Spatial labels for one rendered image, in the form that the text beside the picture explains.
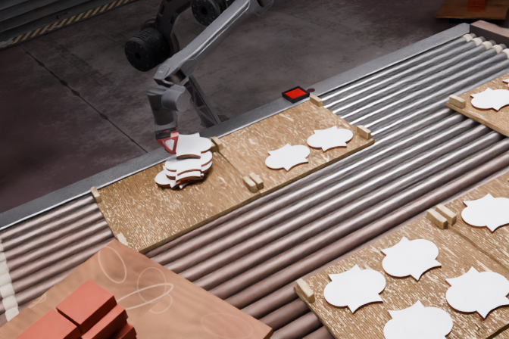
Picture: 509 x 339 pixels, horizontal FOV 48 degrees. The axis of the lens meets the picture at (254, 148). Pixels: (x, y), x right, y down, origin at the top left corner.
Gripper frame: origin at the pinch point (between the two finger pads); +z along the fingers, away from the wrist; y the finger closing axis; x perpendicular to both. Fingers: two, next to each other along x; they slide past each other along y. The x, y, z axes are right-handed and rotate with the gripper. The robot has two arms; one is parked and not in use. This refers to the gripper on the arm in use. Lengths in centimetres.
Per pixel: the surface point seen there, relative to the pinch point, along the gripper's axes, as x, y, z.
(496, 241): -75, -58, 9
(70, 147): 95, 188, 104
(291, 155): -35.3, -7.6, 8.0
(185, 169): -3.2, -9.7, 3.2
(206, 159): -9.6, -6.6, 3.4
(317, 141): -44.4, -2.6, 8.3
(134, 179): 14.3, -2.1, 8.4
